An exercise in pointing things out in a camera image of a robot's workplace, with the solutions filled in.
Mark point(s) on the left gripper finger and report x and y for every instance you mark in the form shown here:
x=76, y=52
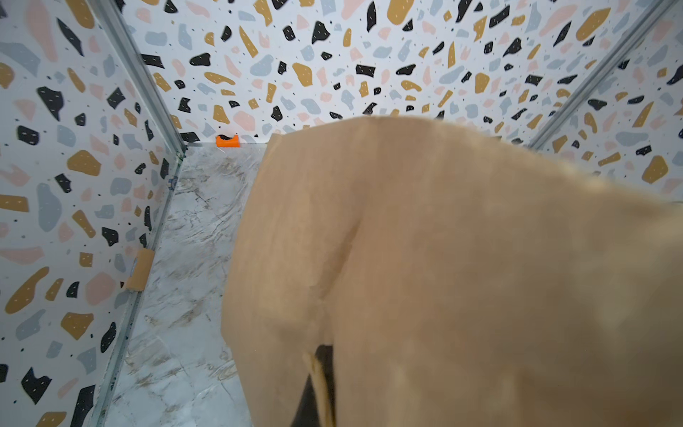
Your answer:
x=317, y=404

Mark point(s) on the brown paper bag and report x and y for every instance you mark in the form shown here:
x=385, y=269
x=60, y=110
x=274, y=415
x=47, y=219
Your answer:
x=462, y=281

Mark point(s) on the brown tape piece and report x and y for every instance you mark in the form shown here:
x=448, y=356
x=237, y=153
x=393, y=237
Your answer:
x=140, y=271

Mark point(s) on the orange clip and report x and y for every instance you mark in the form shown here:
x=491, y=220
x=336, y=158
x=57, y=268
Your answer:
x=224, y=141

